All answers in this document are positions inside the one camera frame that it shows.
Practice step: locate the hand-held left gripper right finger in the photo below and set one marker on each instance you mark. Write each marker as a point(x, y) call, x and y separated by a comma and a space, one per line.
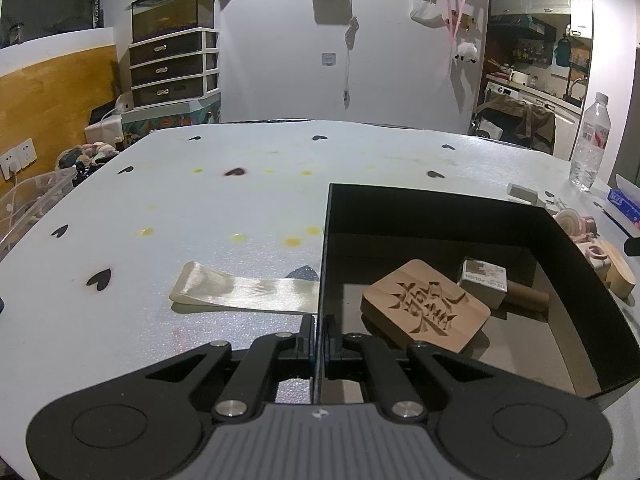
point(332, 342)

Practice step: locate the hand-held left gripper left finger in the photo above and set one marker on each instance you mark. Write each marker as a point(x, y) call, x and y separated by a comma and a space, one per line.
point(306, 342)

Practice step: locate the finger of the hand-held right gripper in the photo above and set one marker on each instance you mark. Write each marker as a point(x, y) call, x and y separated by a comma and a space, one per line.
point(634, 246)

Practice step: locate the oval wooden board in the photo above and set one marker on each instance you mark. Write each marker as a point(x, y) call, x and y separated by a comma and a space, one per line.
point(620, 272)

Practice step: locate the pink scissors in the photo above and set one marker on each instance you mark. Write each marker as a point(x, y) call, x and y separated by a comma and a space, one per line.
point(595, 255)

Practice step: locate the pink tape dispenser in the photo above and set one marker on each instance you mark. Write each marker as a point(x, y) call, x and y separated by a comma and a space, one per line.
point(572, 222)

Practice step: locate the black cardboard box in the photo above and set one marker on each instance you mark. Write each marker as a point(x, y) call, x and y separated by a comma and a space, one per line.
point(425, 212)

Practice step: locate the blue tissue box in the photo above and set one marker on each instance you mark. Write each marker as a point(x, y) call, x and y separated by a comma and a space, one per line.
point(625, 202)

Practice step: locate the carved wooden board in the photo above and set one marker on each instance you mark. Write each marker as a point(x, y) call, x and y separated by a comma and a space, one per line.
point(385, 302)

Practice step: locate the cream satin ribbon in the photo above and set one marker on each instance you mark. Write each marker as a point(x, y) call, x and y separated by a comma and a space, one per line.
point(260, 292)

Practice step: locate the clear plastic water bottle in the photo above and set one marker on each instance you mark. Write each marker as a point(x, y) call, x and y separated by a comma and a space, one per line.
point(590, 145)

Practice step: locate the white eraser block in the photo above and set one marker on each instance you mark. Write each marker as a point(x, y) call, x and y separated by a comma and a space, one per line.
point(521, 193)

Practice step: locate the white heart-print tablecloth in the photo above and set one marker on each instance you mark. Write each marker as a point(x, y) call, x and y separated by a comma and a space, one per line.
point(200, 220)

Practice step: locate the chair with brown cloth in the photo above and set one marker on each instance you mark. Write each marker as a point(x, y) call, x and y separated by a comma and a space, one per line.
point(520, 120)

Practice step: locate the white washing machine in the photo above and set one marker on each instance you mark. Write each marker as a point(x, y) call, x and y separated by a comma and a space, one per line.
point(502, 94)

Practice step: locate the white cooking pot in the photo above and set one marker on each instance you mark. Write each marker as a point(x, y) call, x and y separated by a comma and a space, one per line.
point(520, 77)

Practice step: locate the teal hanging bottle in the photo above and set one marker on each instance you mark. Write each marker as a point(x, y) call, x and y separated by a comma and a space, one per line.
point(562, 52)

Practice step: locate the white sheep plush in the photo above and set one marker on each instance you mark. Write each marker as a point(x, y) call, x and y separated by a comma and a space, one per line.
point(466, 52)

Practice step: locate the colourful patterned cabinet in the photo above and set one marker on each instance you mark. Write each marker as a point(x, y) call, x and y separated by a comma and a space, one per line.
point(170, 120)

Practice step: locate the pile of plush toys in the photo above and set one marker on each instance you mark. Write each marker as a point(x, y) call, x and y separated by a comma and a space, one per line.
point(85, 155)

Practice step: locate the pink hanging ribbons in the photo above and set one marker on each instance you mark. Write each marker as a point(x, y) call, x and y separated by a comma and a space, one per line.
point(456, 17)

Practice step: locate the white device with black lid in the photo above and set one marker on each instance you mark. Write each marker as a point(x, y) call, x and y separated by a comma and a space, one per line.
point(105, 127)

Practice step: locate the white plastic drawer unit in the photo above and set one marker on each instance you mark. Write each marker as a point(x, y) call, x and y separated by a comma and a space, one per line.
point(170, 67)

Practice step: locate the clear plastic storage bin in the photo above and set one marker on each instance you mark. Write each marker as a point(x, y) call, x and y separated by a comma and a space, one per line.
point(30, 200)

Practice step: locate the white hanging bag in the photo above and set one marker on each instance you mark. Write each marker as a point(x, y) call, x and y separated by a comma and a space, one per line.
point(427, 11)

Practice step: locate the glass fish tank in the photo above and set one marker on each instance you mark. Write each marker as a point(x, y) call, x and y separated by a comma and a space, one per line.
point(172, 15)

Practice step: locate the glass jar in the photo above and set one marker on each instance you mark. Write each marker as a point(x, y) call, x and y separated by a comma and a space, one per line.
point(16, 33)

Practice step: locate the grey wall plate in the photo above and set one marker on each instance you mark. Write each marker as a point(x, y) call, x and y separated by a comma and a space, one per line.
point(328, 58)

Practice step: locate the white wall socket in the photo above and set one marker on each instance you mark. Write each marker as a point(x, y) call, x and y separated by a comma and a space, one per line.
point(17, 157)

